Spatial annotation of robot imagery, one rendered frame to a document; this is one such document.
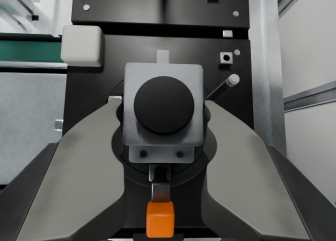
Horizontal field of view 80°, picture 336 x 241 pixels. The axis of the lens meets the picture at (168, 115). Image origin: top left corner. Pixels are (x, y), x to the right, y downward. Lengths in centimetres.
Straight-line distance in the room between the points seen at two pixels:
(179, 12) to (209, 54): 7
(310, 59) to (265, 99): 20
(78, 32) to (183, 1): 14
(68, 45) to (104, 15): 7
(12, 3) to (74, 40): 8
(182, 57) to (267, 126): 15
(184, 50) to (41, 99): 22
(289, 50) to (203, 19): 22
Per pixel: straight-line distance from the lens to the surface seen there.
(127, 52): 28
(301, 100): 33
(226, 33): 31
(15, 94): 38
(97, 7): 32
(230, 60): 28
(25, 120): 36
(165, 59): 16
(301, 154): 45
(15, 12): 33
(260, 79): 31
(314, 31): 52
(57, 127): 28
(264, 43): 34
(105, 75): 27
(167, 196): 16
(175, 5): 31
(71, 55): 27
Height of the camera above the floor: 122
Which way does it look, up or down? 82 degrees down
